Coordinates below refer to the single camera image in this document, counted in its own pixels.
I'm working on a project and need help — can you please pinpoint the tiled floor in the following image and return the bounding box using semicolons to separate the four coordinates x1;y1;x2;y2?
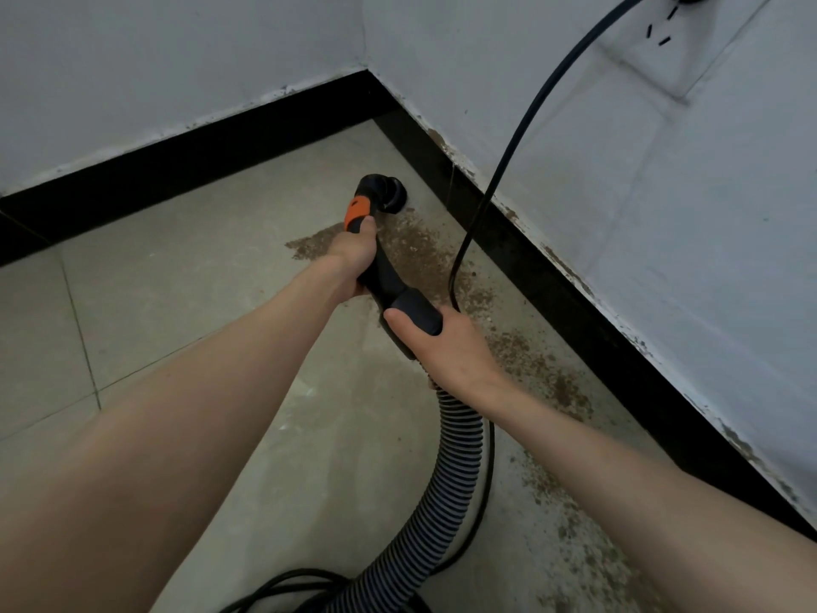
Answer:
0;118;678;613

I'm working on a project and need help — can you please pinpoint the person's right forearm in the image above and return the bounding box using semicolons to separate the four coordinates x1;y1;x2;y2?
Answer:
483;387;817;613

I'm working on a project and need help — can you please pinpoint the person's left hand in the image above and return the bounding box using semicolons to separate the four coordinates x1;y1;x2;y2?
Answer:
322;215;380;304

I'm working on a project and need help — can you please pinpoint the person's right hand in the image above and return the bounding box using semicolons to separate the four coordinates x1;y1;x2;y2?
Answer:
383;303;512;416

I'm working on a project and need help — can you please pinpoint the black power cable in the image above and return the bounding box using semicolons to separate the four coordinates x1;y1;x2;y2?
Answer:
217;0;717;613

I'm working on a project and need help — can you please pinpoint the white wall socket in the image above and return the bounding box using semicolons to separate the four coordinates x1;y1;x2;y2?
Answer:
603;0;778;100

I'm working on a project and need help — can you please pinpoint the person's left forearm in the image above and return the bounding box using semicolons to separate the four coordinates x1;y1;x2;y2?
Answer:
0;261;352;613

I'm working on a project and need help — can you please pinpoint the black vacuum hose with handle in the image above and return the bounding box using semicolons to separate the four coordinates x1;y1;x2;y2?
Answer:
300;173;488;613

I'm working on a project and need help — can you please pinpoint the brown sawdust dirt patch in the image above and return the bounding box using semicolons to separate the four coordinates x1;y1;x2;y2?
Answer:
283;210;666;613

